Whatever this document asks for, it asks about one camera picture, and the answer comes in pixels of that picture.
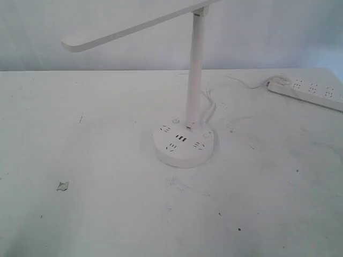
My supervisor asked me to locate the white desk lamp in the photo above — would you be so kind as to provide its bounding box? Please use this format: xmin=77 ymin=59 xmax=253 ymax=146
xmin=61 ymin=1 xmax=214 ymax=169

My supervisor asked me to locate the torn tape scrap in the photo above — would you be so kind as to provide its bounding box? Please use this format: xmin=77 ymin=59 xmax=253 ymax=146
xmin=56 ymin=182 xmax=69 ymax=192

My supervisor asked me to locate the white power strip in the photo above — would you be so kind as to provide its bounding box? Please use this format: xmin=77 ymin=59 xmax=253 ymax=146
xmin=267 ymin=78 xmax=342 ymax=112

